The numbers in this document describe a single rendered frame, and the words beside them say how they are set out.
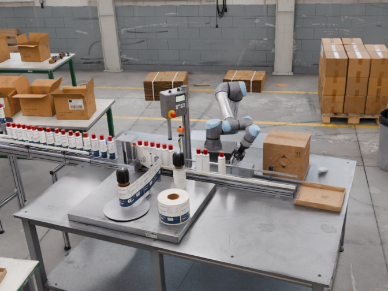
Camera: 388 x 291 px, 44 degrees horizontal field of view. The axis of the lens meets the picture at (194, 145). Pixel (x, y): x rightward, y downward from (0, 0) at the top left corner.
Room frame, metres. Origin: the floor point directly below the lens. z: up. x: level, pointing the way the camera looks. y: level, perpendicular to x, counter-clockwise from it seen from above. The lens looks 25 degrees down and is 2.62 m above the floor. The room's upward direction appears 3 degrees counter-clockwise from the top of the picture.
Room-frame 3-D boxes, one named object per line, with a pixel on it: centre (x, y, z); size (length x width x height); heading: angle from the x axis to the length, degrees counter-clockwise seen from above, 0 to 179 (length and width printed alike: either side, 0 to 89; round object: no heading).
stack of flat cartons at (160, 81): (7.47, 0.39, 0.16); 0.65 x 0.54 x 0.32; 82
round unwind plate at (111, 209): (2.73, 0.47, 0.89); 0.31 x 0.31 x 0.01
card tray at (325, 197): (2.82, -0.85, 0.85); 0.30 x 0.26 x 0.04; 67
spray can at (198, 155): (3.17, -0.03, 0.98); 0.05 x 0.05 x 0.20
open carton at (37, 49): (7.09, 2.30, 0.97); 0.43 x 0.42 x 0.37; 164
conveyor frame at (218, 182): (3.22, 0.07, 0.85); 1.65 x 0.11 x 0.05; 67
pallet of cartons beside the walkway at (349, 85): (6.50, -2.26, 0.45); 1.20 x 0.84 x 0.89; 169
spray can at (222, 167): (3.10, -0.19, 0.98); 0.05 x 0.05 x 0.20
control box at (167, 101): (3.34, 0.13, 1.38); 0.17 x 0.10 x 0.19; 122
